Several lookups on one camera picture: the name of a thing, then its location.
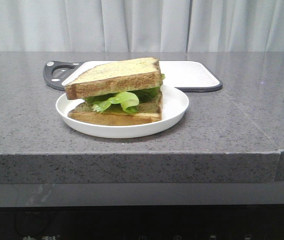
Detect green lettuce leaf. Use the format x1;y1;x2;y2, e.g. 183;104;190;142
77;79;162;121

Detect bread slice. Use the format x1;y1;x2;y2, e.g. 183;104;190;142
65;57;163;100
67;94;162;126

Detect white round plate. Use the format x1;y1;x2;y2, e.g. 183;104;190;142
55;85;189;139

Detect white cutting board grey rim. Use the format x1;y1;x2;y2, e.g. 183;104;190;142
43;60;223;93

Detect grey curtain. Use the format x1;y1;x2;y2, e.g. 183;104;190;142
0;0;284;52

